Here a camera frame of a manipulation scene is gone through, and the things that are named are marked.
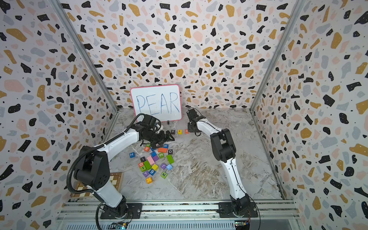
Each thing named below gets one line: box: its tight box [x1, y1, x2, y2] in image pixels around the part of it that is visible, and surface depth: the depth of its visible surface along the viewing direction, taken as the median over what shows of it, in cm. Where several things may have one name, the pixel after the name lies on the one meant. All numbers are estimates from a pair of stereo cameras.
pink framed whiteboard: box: [130, 84, 183, 123], surface depth 107 cm
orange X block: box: [145, 176, 153, 184], surface depth 85 cm
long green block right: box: [166, 154, 175, 165], surface depth 95 cm
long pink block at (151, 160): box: [146, 155, 156, 167], surface depth 94 cm
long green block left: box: [143, 160, 152, 171], surface depth 92 cm
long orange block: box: [157, 147, 168, 153], surface depth 99 cm
